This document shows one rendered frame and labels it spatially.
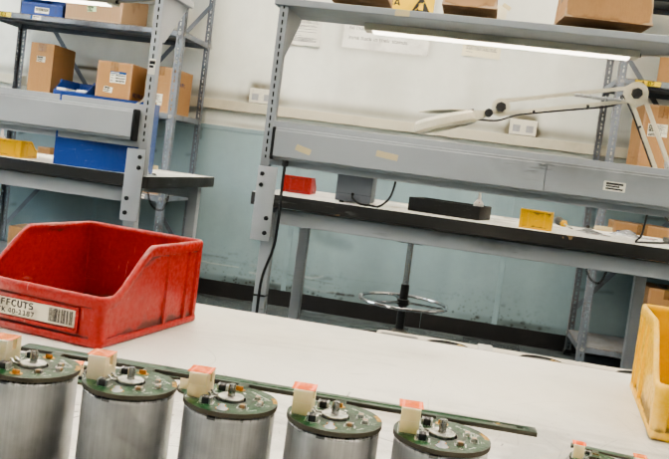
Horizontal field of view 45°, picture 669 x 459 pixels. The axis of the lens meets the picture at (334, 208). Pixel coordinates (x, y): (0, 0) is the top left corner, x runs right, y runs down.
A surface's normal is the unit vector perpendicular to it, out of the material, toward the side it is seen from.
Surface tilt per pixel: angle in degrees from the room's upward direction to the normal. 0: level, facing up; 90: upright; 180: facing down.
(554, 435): 0
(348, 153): 90
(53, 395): 90
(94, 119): 90
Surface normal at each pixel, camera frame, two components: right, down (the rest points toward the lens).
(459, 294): -0.17, 0.04
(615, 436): 0.13, -0.99
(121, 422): 0.17, 0.08
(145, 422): 0.57, 0.12
